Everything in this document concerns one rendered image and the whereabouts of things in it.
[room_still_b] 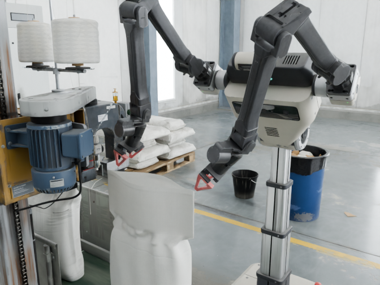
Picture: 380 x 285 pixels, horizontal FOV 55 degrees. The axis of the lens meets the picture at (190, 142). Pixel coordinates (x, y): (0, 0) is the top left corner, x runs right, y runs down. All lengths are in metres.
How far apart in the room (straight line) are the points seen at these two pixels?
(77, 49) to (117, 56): 5.91
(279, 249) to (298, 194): 1.66
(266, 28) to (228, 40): 9.18
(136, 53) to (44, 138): 0.44
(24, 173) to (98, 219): 0.98
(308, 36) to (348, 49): 8.19
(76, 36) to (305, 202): 2.75
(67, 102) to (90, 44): 0.23
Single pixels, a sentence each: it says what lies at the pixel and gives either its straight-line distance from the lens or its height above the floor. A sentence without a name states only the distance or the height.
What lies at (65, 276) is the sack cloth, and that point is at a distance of 2.17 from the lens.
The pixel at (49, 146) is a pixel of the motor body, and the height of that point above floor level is 1.26.
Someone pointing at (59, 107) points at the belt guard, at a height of 1.39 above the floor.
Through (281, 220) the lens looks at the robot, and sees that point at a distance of 1.90.
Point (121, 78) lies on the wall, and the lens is 7.35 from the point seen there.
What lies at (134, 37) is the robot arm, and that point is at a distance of 1.35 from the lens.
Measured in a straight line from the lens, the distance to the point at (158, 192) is 1.47.
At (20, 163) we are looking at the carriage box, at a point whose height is 1.17.
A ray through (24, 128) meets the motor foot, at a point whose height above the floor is 1.30.
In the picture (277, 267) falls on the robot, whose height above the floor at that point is 0.51.
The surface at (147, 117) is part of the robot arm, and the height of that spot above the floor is 1.32.
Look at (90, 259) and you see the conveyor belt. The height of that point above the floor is 0.38.
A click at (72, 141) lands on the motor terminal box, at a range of 1.30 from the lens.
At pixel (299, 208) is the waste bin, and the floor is 0.14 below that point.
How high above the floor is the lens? 1.58
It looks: 14 degrees down
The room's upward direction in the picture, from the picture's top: straight up
